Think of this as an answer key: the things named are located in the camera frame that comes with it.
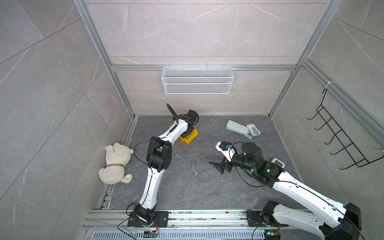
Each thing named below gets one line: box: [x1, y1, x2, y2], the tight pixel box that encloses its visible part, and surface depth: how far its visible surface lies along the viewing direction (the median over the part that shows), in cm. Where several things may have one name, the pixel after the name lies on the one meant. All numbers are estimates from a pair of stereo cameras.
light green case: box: [225, 120, 250, 135], surface depth 113 cm
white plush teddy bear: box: [98, 143, 135, 185], surface depth 87 cm
